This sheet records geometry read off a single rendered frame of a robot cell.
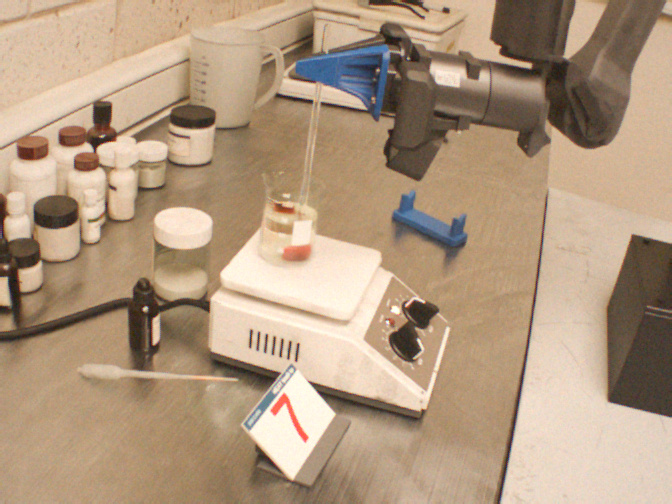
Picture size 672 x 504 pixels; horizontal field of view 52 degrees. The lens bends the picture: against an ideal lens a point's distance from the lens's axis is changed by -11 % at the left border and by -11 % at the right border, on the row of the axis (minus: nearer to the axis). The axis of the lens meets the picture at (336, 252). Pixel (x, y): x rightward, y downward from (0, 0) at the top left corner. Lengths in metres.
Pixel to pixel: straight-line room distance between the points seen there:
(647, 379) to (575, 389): 0.08
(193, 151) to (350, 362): 0.52
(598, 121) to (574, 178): 1.45
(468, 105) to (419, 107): 0.08
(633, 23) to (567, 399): 0.36
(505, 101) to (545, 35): 0.07
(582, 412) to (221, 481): 0.35
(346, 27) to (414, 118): 1.16
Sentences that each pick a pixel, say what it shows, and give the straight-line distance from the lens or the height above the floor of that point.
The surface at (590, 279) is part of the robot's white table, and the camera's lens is 0.97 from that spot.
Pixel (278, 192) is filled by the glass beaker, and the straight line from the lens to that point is 0.63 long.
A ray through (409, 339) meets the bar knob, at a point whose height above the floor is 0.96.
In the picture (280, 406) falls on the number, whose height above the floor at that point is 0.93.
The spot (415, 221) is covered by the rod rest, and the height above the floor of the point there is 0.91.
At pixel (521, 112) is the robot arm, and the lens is 0.62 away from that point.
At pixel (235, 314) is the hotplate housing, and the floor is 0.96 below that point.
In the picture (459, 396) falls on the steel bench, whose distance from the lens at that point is 0.70.
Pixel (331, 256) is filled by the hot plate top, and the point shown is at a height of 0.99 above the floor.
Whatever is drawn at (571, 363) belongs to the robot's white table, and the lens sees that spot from 0.79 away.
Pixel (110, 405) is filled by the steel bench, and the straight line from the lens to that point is 0.63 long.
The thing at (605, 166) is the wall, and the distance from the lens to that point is 2.07.
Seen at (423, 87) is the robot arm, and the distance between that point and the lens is 0.53.
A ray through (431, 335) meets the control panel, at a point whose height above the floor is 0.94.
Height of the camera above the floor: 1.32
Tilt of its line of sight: 28 degrees down
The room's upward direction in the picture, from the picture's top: 9 degrees clockwise
